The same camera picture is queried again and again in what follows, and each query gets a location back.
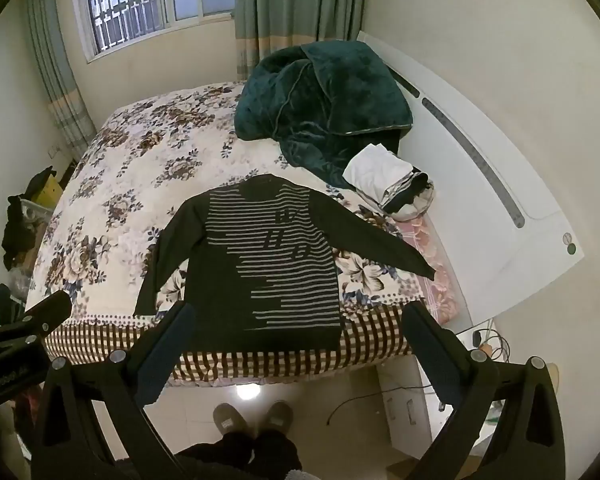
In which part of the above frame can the black striped sweater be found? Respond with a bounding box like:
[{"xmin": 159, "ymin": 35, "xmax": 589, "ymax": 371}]
[{"xmin": 134, "ymin": 174, "xmax": 434, "ymax": 353}]

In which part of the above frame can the white folded clothes pile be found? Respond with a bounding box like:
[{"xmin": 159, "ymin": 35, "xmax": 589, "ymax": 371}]
[{"xmin": 343, "ymin": 144, "xmax": 434, "ymax": 222}]

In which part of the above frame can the white bedside cabinet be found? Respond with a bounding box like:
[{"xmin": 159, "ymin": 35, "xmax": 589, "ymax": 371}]
[{"xmin": 376, "ymin": 356, "xmax": 453, "ymax": 458}]

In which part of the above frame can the clutter pile beside bed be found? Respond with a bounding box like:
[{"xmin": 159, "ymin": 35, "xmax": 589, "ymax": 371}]
[{"xmin": 1, "ymin": 160, "xmax": 78, "ymax": 274}]

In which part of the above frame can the grey right slipper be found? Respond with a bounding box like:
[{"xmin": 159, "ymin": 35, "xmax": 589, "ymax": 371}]
[{"xmin": 260, "ymin": 401, "xmax": 294, "ymax": 434}]

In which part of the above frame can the white bed headboard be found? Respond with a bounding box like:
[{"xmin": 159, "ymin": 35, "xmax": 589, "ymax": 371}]
[{"xmin": 358, "ymin": 32, "xmax": 583, "ymax": 333}]

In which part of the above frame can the floral bed blanket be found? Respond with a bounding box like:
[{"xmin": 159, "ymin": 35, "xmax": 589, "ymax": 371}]
[{"xmin": 28, "ymin": 82, "xmax": 465, "ymax": 386}]

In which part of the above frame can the green curtain left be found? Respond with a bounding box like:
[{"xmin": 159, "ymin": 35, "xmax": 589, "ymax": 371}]
[{"xmin": 22, "ymin": 0, "xmax": 96, "ymax": 162}]

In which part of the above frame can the green curtain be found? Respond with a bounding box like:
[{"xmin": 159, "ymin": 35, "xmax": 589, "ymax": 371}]
[
  {"xmin": 234, "ymin": 0, "xmax": 364, "ymax": 80},
  {"xmin": 22, "ymin": 0, "xmax": 96, "ymax": 162}
]

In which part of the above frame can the dark green plush blanket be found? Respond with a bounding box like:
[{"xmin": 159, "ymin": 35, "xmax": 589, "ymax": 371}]
[{"xmin": 234, "ymin": 40, "xmax": 413, "ymax": 188}]

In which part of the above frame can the green curtain right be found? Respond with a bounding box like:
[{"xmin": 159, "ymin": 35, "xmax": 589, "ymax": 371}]
[{"xmin": 234, "ymin": 0, "xmax": 364, "ymax": 80}]

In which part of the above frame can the black cable on floor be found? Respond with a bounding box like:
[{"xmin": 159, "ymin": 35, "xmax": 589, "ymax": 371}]
[{"xmin": 325, "ymin": 383, "xmax": 434, "ymax": 427}]

